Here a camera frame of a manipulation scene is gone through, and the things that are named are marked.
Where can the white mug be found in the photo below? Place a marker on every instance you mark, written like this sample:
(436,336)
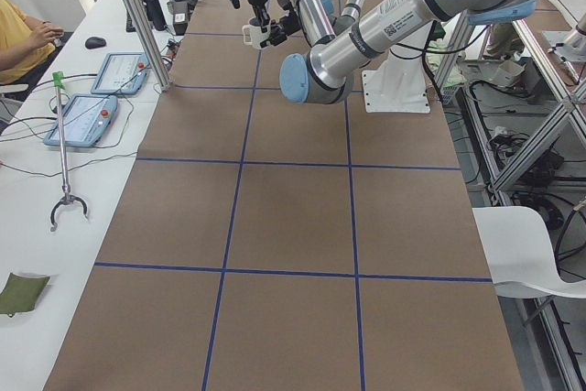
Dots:
(257,37)

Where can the black water bottle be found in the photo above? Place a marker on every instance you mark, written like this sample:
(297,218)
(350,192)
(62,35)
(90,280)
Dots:
(155,14)

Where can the upper blue teach pendant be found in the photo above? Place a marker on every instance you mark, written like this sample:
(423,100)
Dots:
(121,73)

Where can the blue teach pendant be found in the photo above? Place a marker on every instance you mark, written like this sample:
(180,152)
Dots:
(86,118)
(121,73)

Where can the black computer mouse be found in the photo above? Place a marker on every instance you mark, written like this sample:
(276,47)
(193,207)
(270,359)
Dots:
(95,43)

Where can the lower blue teach pendant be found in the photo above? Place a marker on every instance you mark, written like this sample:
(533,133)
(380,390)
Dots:
(86,118)

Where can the person in yellow shirt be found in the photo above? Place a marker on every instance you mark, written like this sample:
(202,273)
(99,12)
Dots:
(27,45)

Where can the white chair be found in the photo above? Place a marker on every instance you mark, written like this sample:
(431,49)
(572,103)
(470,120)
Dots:
(520,256)

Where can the green cloth pouch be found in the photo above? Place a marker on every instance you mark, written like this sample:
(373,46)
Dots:
(21,294)

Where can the aluminium frame post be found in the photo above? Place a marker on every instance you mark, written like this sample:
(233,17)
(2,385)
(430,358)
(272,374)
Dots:
(149,45)

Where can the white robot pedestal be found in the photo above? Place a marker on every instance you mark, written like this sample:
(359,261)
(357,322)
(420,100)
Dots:
(399,85)

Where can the green handled reacher grabber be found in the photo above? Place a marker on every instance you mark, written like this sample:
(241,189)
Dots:
(68,198)

